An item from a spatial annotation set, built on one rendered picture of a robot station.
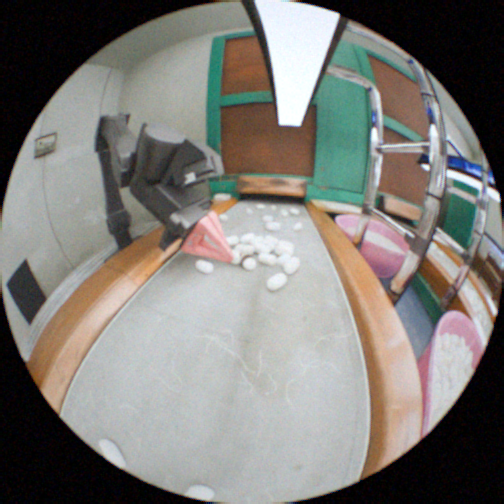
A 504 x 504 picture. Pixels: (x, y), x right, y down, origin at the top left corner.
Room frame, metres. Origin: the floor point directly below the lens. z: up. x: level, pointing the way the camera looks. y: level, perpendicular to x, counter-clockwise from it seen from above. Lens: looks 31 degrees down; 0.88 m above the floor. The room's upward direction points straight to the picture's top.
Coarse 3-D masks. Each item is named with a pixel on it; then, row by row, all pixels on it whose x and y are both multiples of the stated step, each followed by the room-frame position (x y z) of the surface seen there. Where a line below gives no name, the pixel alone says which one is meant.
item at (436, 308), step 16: (464, 192) 0.11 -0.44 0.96; (480, 208) 0.05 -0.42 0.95; (480, 224) 0.04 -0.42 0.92; (448, 240) 0.12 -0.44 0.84; (480, 240) 0.03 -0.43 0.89; (464, 256) 0.06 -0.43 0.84; (464, 272) 0.04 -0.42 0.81; (416, 288) 0.15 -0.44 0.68; (432, 288) 0.11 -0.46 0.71; (432, 304) 0.07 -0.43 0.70; (448, 304) 0.03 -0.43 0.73; (432, 320) 0.04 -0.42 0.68
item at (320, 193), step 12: (216, 192) 0.73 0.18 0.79; (228, 192) 0.72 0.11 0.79; (312, 192) 0.64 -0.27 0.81; (324, 192) 0.63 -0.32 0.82; (336, 192) 0.62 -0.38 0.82; (348, 192) 0.61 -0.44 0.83; (288, 204) 0.67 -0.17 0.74; (300, 204) 0.68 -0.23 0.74; (348, 204) 0.61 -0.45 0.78; (360, 204) 0.59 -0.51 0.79; (396, 216) 0.67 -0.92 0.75
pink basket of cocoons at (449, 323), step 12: (456, 312) 0.00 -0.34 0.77; (444, 324) 0.00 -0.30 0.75; (456, 324) -0.02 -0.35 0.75; (468, 324) -0.05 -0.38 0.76; (468, 336) -0.07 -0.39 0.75; (480, 336) -0.10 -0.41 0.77; (432, 348) -0.01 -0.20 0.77; (480, 348) -0.12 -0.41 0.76; (420, 360) -0.01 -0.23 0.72; (432, 360) -0.02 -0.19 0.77; (420, 372) -0.03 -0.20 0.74; (432, 372) -0.03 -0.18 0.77; (432, 384) -0.05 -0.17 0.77; (432, 396) -0.06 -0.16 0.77
